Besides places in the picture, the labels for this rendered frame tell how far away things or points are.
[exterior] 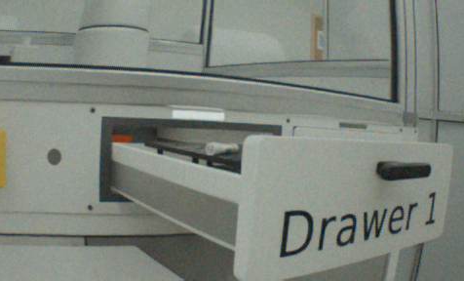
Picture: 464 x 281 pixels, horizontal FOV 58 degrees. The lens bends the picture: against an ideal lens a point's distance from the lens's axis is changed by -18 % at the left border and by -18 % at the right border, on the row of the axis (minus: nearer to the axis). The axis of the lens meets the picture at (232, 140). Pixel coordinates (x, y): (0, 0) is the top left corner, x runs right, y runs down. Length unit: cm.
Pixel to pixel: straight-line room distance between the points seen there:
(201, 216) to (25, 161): 28
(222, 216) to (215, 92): 34
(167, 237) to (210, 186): 30
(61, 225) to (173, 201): 22
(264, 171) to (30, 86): 37
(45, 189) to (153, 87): 21
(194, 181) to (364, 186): 15
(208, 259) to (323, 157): 42
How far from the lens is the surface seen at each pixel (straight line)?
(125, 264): 58
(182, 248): 74
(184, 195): 47
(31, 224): 65
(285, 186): 36
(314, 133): 81
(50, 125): 63
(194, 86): 70
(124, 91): 65
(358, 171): 42
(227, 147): 53
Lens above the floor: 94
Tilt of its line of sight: 3 degrees down
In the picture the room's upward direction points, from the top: 4 degrees clockwise
